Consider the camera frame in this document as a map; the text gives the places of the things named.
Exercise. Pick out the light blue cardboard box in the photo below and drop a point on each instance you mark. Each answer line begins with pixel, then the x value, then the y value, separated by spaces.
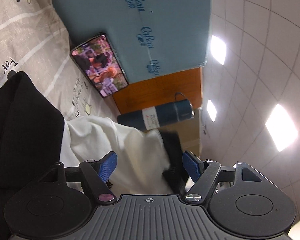
pixel 150 37

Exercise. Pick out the dark blue vacuum bottle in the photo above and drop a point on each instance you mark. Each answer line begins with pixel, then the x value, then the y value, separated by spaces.
pixel 180 109

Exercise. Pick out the orange cardboard box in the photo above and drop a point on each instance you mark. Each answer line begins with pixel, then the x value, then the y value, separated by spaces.
pixel 161 90

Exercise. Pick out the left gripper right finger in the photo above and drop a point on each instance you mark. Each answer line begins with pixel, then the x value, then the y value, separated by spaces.
pixel 204 174

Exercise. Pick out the large brown cardboard box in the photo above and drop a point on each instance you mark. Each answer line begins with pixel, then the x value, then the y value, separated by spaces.
pixel 189 133

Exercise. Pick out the printed grey bed sheet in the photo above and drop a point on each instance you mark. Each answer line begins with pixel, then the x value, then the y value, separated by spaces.
pixel 33 39

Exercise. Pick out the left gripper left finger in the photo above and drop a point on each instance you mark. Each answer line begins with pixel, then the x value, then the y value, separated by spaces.
pixel 94 177

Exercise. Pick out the white garment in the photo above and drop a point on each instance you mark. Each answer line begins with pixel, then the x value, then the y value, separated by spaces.
pixel 141 157

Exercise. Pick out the smartphone showing video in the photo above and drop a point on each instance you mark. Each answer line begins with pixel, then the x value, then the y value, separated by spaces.
pixel 99 64

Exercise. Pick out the black garment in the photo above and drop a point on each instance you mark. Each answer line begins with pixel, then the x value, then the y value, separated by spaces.
pixel 31 133

